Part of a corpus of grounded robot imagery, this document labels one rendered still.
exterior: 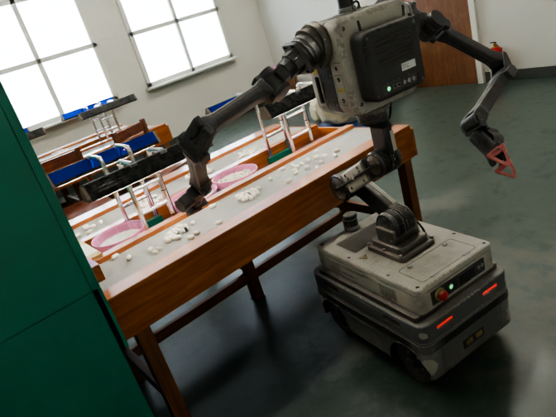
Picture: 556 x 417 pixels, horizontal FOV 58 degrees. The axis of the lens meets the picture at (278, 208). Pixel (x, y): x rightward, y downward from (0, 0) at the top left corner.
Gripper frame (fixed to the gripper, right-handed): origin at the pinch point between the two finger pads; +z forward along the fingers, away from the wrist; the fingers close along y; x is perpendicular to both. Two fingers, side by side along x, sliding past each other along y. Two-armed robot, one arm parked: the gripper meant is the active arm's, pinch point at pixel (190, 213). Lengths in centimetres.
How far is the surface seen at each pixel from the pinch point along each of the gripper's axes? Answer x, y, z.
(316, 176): 14, -62, -4
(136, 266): 5.0, 28.4, 12.7
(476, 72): -52, -477, 165
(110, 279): 4.5, 39.7, 13.6
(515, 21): -58, -483, 93
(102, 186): -27.1, 25.7, -2.1
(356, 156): 16, -88, -5
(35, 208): -13, 57, -35
